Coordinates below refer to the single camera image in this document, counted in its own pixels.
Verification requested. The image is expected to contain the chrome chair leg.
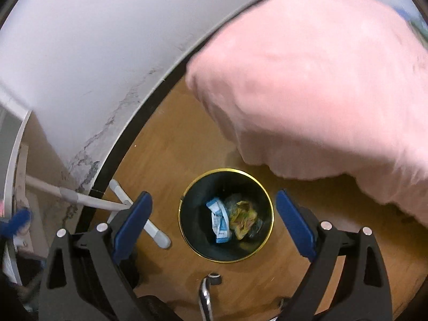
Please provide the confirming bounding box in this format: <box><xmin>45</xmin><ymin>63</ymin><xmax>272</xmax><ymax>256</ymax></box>
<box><xmin>198</xmin><ymin>273</ymin><xmax>223</xmax><ymax>321</ymax></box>

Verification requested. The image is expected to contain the black bin with gold rim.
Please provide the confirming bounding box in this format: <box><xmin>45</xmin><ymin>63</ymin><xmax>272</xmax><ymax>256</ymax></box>
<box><xmin>178</xmin><ymin>168</ymin><xmax>275</xmax><ymax>263</ymax></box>

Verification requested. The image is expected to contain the pink blanket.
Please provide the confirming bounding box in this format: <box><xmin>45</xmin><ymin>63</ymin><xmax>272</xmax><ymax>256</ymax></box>
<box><xmin>185</xmin><ymin>0</ymin><xmax>428</xmax><ymax>226</ymax></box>

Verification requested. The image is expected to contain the blue and white wrapper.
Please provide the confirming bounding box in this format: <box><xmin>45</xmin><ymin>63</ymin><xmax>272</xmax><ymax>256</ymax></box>
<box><xmin>205</xmin><ymin>198</ymin><xmax>232</xmax><ymax>244</ymax></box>

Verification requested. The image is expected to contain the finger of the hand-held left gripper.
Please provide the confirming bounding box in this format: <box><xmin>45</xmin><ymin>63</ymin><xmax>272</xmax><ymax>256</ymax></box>
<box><xmin>0</xmin><ymin>208</ymin><xmax>33</xmax><ymax>239</ymax></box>

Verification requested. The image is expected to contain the dark cloth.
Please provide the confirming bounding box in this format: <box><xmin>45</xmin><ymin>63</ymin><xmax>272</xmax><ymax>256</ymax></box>
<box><xmin>0</xmin><ymin>271</ymin><xmax>42</xmax><ymax>321</ymax></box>

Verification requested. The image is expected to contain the white metal stand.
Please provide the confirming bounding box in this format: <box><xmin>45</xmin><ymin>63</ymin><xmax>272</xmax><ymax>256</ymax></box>
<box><xmin>25</xmin><ymin>175</ymin><xmax>172</xmax><ymax>249</ymax></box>

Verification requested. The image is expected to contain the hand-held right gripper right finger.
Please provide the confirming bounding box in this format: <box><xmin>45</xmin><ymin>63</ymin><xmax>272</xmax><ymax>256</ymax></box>
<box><xmin>275</xmin><ymin>189</ymin><xmax>393</xmax><ymax>321</ymax></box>

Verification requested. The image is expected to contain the crumpled yellow wrapper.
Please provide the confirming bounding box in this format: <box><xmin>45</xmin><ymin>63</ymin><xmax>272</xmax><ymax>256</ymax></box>
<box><xmin>231</xmin><ymin>201</ymin><xmax>259</xmax><ymax>240</ymax></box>

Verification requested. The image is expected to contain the white door frame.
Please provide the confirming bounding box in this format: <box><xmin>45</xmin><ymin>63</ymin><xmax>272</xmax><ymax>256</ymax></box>
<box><xmin>3</xmin><ymin>110</ymin><xmax>34</xmax><ymax>286</ymax></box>

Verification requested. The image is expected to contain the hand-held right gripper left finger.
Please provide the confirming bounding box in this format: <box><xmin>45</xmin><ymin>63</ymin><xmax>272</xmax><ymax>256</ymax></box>
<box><xmin>38</xmin><ymin>191</ymin><xmax>178</xmax><ymax>321</ymax></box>

